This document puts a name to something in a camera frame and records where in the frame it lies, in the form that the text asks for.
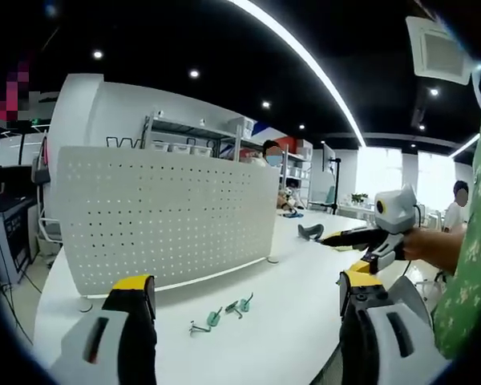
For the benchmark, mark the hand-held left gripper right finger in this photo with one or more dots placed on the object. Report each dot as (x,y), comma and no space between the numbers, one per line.
(385,345)

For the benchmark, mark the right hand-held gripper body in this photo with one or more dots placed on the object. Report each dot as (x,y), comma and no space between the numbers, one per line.
(398,212)

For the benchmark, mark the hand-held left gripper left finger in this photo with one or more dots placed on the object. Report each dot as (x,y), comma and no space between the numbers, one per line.
(104,353)

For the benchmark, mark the green hook assembly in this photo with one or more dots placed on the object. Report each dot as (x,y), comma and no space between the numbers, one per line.
(232,308)
(245,304)
(213,317)

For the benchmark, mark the white perforated mounting plate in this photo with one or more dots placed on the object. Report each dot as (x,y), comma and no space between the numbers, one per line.
(164,216)

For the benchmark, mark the person's right hand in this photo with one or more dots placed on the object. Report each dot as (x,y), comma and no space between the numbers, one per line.
(412,248)

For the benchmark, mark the yellow paper note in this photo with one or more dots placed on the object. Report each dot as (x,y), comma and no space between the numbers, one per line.
(342,248)

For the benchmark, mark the green potted plant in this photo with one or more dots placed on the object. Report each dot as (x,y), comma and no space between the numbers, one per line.
(359,197)

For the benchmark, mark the grey curved object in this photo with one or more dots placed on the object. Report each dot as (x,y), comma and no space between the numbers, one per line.
(310,232)

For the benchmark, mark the blue flat object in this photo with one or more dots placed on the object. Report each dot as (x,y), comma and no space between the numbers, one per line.
(293,215)

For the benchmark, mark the monitor on black stand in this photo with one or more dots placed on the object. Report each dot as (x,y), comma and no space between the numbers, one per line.
(329,160)

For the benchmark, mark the white shelf with boxes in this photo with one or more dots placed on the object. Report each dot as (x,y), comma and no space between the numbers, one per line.
(298,168)

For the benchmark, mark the dark equipment cabinet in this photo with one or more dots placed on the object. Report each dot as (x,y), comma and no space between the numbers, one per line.
(8,236)

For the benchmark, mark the ceiling light strip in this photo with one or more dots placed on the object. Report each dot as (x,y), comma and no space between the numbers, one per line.
(324,76)

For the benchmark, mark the ceiling air conditioner vent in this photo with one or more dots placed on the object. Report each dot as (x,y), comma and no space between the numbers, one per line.
(441,48)

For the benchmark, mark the metal shelf rack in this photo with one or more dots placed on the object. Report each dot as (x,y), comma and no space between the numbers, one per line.
(192,132)

